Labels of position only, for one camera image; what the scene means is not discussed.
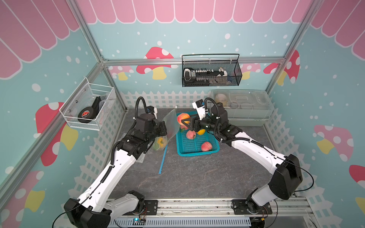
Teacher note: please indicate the clear green zip-top bag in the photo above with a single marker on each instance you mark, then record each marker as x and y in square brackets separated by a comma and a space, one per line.
[171, 123]

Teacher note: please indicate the clear plastic storage box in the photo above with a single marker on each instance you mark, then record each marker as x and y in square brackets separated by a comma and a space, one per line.
[245, 107]

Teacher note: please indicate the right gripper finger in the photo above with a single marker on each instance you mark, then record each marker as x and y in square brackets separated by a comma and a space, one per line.
[190, 115]
[189, 124]

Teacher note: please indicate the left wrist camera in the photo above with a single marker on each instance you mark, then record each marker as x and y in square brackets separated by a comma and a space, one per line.
[152, 110]

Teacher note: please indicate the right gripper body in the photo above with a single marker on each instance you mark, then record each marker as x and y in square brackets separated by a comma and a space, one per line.
[206, 124]

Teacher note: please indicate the yellow peach with leaf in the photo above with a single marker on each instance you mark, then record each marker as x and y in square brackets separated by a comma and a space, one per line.
[201, 132]

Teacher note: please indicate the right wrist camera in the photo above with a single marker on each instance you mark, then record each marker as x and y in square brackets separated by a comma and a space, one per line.
[199, 106]

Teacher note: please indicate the blue stick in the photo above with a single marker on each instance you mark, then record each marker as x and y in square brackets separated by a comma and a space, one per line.
[163, 159]

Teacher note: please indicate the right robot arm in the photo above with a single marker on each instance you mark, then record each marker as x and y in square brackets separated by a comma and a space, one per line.
[285, 170]

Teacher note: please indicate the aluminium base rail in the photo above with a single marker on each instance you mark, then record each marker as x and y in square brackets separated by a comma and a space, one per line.
[218, 213]

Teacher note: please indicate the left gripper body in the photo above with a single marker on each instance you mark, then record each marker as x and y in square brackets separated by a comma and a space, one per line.
[158, 130]

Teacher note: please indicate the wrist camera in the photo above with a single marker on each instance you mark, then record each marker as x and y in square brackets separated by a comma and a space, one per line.
[152, 110]
[199, 106]

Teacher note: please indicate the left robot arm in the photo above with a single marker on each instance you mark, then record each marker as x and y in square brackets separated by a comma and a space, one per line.
[91, 209]

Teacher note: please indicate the white wire wall basket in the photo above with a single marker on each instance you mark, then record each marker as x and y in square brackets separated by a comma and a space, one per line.
[84, 97]

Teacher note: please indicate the black wire wall basket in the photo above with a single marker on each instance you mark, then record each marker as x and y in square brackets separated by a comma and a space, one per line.
[228, 62]

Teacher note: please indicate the teal plastic basket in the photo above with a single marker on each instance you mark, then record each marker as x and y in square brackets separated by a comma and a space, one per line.
[190, 148]

